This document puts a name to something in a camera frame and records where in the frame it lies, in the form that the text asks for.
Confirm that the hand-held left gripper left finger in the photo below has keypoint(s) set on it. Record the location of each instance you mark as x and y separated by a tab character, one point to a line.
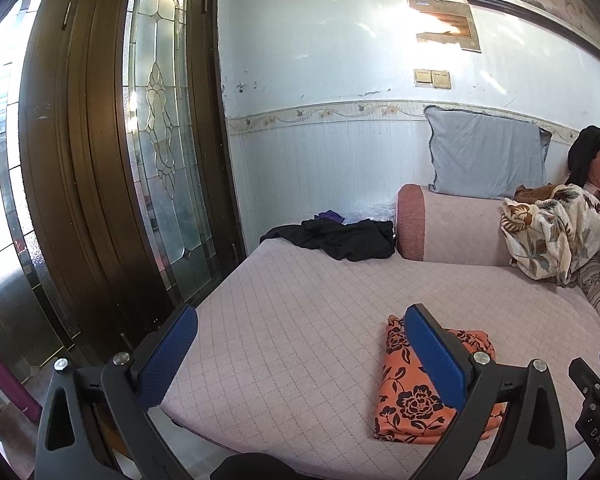
172	355

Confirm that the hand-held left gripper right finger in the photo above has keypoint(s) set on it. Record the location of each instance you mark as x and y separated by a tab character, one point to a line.
435	355

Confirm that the orange floral blouse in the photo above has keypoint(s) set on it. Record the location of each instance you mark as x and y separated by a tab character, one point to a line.
410	400

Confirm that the black clothes pile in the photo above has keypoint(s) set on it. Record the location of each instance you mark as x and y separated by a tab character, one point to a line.
345	237

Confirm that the cream floral blanket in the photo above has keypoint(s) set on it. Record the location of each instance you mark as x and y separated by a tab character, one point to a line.
555	235

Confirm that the pink quilted sofa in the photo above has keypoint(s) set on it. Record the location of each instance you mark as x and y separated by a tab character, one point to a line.
305	310

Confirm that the clear plastic bag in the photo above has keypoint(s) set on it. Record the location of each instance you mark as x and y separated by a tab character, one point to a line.
375	212

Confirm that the purple container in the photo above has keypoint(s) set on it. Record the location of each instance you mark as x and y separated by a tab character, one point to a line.
10	385

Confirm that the purple cloth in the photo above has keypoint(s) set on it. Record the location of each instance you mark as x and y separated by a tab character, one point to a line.
330	217

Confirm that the brown cloth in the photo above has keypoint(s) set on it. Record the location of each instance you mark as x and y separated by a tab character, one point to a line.
532	193

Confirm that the grey pillow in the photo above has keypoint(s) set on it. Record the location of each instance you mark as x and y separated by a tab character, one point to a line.
485	155

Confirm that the black cloth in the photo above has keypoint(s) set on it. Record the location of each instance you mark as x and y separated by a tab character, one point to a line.
587	152

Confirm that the wooden door with leaded glass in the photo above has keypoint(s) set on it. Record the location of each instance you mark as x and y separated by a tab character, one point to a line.
95	160

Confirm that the beige light switch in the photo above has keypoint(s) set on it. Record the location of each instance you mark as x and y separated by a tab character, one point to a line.
441	79
423	76

